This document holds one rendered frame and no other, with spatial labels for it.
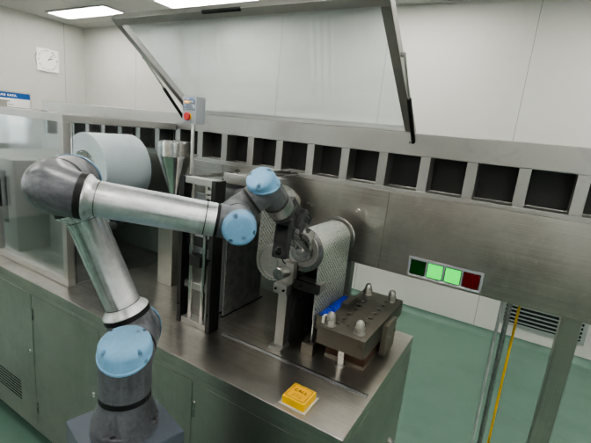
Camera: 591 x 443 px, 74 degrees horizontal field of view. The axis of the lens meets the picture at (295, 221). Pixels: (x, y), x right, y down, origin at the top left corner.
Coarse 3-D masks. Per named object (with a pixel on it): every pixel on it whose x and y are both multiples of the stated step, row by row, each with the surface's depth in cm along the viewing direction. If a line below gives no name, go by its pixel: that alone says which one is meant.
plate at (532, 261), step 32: (320, 192) 159; (352, 192) 152; (384, 192) 145; (352, 224) 154; (384, 224) 147; (416, 224) 141; (448, 224) 135; (480, 224) 130; (512, 224) 125; (544, 224) 121; (576, 224) 117; (352, 256) 156; (384, 256) 149; (416, 256) 143; (448, 256) 137; (480, 256) 131; (512, 256) 127; (544, 256) 122; (576, 256) 118; (512, 288) 128; (544, 288) 123; (576, 288) 119; (576, 320) 120
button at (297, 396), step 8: (296, 384) 112; (288, 392) 108; (296, 392) 108; (304, 392) 109; (312, 392) 109; (288, 400) 106; (296, 400) 105; (304, 400) 106; (312, 400) 108; (296, 408) 105; (304, 408) 104
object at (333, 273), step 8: (344, 256) 143; (328, 264) 132; (336, 264) 138; (344, 264) 145; (320, 272) 128; (328, 272) 134; (336, 272) 140; (344, 272) 147; (320, 280) 129; (328, 280) 135; (336, 280) 141; (344, 280) 148; (328, 288) 137; (336, 288) 143; (320, 296) 132; (328, 296) 138; (336, 296) 144; (320, 304) 133; (328, 304) 139; (312, 312) 130
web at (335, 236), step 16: (288, 192) 152; (272, 224) 142; (320, 224) 138; (336, 224) 142; (256, 240) 161; (272, 240) 145; (336, 240) 135; (240, 256) 154; (256, 256) 163; (336, 256) 137; (224, 272) 148; (240, 272) 156; (256, 272) 166; (224, 288) 149; (240, 288) 158; (256, 288) 168; (224, 304) 151; (240, 304) 160
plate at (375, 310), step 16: (368, 304) 144; (384, 304) 146; (400, 304) 149; (336, 320) 130; (352, 320) 131; (368, 320) 132; (384, 320) 133; (320, 336) 125; (336, 336) 122; (352, 336) 120; (368, 336) 121; (352, 352) 120
